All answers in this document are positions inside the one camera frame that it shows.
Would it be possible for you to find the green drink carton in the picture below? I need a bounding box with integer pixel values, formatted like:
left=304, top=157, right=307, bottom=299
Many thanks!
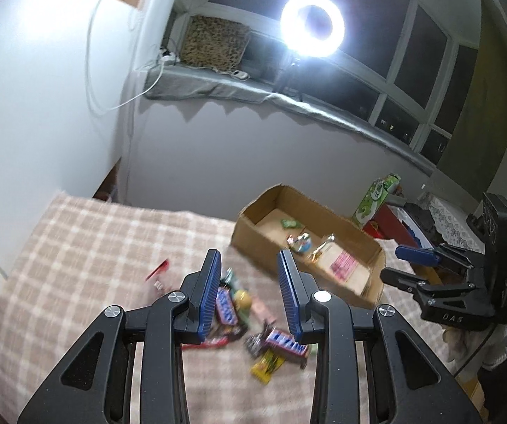
left=351, top=174, right=402, bottom=229

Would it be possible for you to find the red box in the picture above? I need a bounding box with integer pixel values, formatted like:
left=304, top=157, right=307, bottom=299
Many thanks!
left=362, top=203, right=410, bottom=241

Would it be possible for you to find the person's right forearm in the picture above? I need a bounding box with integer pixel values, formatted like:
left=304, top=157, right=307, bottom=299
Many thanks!
left=441, top=322, right=507, bottom=369

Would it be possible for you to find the olive curtain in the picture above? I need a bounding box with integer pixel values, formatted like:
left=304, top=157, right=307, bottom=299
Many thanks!
left=439, top=4, right=507, bottom=195

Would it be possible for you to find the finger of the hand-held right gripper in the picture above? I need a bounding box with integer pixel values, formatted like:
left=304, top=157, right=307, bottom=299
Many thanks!
left=395, top=243, right=485, bottom=275
left=379, top=267, right=476, bottom=302

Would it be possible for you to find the clear bag pink label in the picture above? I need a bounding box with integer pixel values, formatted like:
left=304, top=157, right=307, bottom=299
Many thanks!
left=315, top=247, right=369, bottom=293

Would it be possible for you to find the brown cardboard box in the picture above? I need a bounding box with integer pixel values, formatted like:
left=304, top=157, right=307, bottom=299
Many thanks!
left=229, top=184, right=387, bottom=310

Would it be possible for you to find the white cabinet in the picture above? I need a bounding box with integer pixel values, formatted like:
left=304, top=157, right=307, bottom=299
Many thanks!
left=0, top=0, right=159, bottom=279

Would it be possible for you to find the blue brown chocolate bar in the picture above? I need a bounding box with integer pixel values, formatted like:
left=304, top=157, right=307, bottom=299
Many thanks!
left=215, top=286, right=239, bottom=326

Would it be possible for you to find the blue red snack bar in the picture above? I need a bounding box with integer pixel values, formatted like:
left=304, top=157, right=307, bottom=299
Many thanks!
left=263, top=327, right=310, bottom=369

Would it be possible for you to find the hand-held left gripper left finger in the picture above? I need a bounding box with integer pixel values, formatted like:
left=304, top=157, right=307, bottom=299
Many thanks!
left=17, top=248, right=223, bottom=424

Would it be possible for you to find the white lace cloth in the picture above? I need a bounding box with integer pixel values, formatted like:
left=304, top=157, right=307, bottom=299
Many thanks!
left=421, top=192, right=485, bottom=252

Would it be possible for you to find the dark silver snack packet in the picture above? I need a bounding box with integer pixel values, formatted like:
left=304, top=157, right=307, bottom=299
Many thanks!
left=244, top=332, right=268, bottom=358

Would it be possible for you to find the grey sill cloth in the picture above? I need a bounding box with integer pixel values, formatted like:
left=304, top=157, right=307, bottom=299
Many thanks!
left=144, top=64, right=437, bottom=177

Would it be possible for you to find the leopard print cushion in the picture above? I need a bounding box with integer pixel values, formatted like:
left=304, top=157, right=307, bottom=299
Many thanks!
left=183, top=14, right=252, bottom=73

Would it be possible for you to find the yellow snack packet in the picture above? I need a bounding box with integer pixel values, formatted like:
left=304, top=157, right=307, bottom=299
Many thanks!
left=251, top=348, right=288, bottom=383

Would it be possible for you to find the colourful snack packet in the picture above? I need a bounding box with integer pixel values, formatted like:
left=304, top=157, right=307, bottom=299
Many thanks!
left=287, top=231, right=313, bottom=254

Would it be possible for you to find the yellow green snack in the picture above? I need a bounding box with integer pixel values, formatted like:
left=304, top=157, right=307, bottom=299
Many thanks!
left=233, top=289, right=254, bottom=319

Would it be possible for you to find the gold snack packet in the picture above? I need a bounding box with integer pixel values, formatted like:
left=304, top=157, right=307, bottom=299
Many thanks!
left=308, top=233, right=336, bottom=263

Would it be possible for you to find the red dark snack packet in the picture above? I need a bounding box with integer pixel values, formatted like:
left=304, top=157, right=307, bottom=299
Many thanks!
left=145, top=260, right=171, bottom=294

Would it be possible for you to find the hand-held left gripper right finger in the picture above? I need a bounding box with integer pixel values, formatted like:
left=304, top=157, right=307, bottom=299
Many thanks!
left=277, top=249, right=486, bottom=424

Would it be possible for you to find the pink snack packet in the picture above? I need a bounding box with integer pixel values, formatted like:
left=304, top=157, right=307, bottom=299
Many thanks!
left=249, top=299, right=277, bottom=325

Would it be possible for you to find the white ring light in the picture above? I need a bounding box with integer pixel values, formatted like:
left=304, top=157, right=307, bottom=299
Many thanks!
left=280, top=0, right=346, bottom=58

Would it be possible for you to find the white cable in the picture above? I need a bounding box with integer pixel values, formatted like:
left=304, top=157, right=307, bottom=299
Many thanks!
left=84, top=0, right=166, bottom=113

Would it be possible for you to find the green snack packet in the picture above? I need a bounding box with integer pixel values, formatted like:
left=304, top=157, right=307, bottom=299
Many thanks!
left=222, top=269, right=246, bottom=293

